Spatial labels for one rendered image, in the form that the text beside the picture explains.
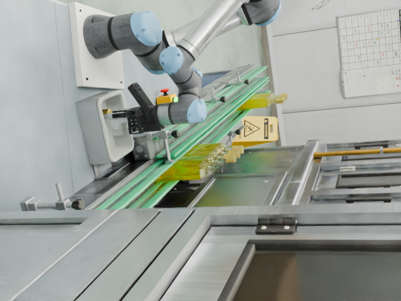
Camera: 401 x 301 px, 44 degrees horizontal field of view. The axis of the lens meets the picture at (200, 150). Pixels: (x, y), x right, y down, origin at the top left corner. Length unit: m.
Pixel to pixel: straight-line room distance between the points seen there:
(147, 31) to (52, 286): 1.11
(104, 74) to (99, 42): 0.14
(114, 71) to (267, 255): 1.29
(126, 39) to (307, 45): 6.10
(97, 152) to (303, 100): 6.28
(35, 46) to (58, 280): 0.98
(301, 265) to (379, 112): 7.13
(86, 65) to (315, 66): 6.17
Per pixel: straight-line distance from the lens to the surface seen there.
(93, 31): 1.74
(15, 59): 1.50
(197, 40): 1.57
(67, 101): 1.67
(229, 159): 1.88
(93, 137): 1.70
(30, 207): 1.32
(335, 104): 7.76
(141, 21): 1.67
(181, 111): 1.60
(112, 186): 1.64
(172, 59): 1.52
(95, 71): 1.78
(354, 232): 0.76
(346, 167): 2.14
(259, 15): 1.76
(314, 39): 7.64
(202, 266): 0.71
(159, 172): 1.74
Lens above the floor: 1.72
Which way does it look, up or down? 21 degrees down
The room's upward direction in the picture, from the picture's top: 86 degrees clockwise
